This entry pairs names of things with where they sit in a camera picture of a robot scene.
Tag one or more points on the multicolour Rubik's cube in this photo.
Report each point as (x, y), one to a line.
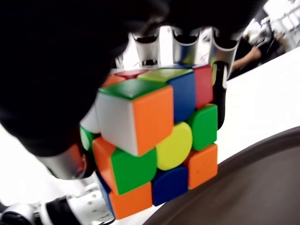
(152, 131)

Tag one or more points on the person bare forearm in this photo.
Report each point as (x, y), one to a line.
(248, 56)

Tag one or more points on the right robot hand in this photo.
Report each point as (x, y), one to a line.
(47, 70)

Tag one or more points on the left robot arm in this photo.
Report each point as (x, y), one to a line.
(58, 208)

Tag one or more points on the seated person black clothes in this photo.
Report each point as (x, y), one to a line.
(246, 43)

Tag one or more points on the round dark brown plate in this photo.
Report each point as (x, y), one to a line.
(246, 187)

